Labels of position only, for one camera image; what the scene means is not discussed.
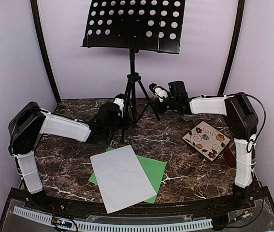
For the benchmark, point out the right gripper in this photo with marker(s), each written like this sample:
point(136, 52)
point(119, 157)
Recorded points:
point(159, 108)

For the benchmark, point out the white sheet music paper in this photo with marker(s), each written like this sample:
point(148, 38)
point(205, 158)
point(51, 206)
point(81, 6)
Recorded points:
point(121, 179)

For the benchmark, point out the black music stand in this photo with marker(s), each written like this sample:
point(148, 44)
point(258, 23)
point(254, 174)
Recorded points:
point(150, 25)

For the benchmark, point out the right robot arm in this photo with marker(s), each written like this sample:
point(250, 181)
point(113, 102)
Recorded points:
point(240, 116)

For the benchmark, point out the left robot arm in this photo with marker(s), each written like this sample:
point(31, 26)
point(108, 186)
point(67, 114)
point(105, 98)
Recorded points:
point(34, 122)

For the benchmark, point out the pale green ceramic bowl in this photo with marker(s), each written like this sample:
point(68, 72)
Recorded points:
point(188, 117)

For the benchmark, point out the square floral plate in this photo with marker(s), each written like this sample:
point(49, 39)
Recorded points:
point(207, 140)

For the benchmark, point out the green paper sheet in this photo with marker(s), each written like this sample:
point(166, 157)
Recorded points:
point(154, 170)

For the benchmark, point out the dark red wooden metronome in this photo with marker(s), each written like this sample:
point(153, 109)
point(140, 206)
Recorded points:
point(229, 156)

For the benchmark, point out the small circuit board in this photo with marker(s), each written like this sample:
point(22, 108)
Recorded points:
point(61, 223)

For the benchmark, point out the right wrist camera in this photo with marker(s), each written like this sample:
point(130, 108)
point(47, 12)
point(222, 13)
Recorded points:
point(159, 91)

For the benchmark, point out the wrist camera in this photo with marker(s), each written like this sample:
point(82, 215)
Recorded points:
point(159, 91)
point(120, 100)

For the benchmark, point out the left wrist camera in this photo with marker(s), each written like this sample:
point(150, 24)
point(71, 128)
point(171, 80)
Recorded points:
point(120, 100)

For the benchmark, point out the black front rail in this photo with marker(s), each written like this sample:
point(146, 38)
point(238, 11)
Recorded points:
point(79, 209)

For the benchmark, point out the white slotted cable duct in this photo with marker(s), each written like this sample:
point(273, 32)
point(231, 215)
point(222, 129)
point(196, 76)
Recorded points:
point(109, 224)

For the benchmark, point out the left black frame post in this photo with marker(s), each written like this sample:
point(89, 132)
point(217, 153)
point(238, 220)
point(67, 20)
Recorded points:
point(43, 49)

